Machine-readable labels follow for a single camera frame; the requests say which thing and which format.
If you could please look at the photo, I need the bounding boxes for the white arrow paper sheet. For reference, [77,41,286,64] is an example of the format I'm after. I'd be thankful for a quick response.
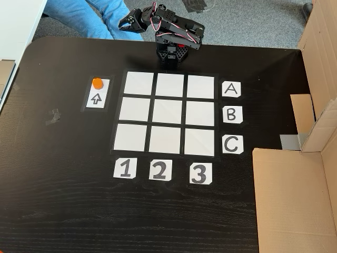
[85,77,111,109]

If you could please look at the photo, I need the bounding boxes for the clear tape scraps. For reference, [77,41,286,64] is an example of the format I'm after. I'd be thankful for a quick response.
[46,108,63,126]

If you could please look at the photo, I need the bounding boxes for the red white servo cable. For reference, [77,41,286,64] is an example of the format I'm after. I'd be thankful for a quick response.
[148,2,203,45]

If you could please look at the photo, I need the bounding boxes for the paper sheet number 2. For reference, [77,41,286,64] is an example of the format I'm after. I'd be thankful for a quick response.
[148,159,173,181]

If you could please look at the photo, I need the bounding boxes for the person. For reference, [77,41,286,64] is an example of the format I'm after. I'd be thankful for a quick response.
[42,0,144,42]

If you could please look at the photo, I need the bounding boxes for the brown cardboard screen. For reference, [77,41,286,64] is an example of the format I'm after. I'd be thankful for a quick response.
[252,0,337,253]

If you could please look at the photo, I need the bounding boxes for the black chair caster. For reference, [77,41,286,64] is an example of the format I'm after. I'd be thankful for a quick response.
[302,2,313,20]

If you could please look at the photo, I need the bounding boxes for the paper sheet letter A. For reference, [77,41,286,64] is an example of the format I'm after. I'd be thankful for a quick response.
[221,81,242,98]

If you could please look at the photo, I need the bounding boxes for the paper sheet letter B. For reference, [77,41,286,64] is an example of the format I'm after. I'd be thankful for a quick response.
[223,105,243,124]

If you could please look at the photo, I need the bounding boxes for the paper sheet number 1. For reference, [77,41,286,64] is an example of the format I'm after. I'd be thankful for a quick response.
[113,157,137,179]

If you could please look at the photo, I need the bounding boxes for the white nine-square grid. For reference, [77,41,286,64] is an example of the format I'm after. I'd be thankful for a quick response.
[110,69,219,158]

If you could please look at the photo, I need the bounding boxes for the paper sheet number 3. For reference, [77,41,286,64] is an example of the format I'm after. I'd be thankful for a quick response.
[189,162,213,184]

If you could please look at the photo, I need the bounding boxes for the white desk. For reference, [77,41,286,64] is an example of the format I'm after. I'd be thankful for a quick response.
[0,0,48,111]

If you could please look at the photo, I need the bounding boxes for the paper sheet letter C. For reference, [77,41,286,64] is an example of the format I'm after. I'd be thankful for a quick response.
[222,135,244,154]

